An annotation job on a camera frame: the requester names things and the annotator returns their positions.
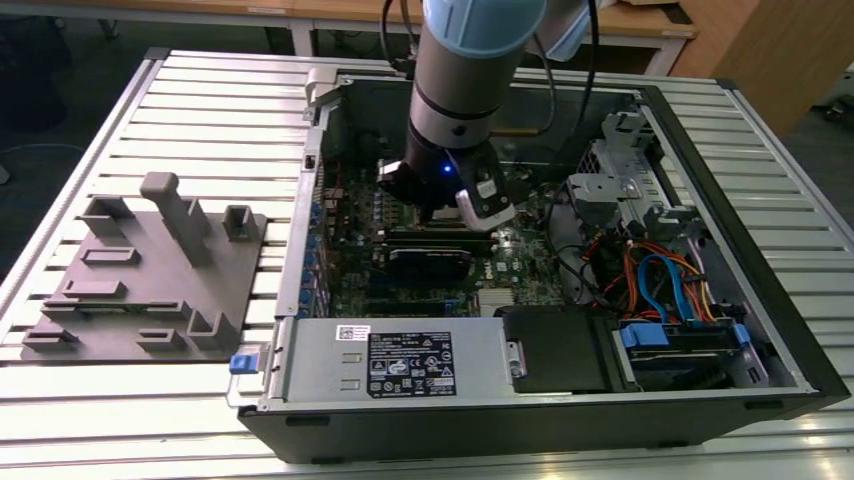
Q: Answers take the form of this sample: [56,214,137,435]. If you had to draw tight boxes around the silver CPU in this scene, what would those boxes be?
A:
[426,205,472,225]

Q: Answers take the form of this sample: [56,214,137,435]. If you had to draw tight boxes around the black expansion slot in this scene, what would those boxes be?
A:
[363,299,448,318]

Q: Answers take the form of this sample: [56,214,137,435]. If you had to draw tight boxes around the black plastic bay cover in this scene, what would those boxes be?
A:
[494,304,632,395]

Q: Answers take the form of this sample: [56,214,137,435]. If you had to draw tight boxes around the black graphics card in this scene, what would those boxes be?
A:
[384,245,475,287]

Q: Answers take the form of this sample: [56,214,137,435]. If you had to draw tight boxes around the green motherboard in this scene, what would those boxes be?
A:
[317,162,579,320]

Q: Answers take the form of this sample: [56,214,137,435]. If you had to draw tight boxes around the grey plastic case latch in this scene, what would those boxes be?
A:
[303,67,337,110]

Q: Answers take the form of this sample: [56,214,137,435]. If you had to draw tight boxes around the metal drive cage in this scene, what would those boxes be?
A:
[564,112,710,254]

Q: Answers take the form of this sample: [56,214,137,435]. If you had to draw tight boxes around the silver chipset heatsink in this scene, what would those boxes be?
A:
[475,288,520,319]

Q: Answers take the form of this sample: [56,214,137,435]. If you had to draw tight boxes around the grey power supply unit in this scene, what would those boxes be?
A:
[283,317,520,402]

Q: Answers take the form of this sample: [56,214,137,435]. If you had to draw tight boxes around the wooden desk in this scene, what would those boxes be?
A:
[309,0,700,77]
[0,0,316,57]

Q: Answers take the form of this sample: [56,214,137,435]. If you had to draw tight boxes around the grey parts rack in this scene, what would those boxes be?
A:
[19,171,271,362]

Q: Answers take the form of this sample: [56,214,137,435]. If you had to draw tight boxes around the black PC case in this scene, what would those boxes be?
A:
[224,67,850,466]

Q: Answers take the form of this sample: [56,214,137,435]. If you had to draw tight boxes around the hard disk in blue carrier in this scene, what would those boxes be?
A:
[616,321,754,393]

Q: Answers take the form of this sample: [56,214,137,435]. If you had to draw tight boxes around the wooden cabinet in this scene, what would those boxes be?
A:
[670,0,854,139]

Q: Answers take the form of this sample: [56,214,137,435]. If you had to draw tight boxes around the grey floor equipment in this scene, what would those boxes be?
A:
[810,69,854,124]

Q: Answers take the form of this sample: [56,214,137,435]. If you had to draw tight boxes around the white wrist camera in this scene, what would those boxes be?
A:
[454,168,518,233]

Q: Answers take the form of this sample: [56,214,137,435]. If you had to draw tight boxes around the blue data cable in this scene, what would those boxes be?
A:
[635,253,703,329]

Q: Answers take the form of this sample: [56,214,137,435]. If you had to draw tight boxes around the orange power wire bundle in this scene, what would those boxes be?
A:
[623,239,735,326]

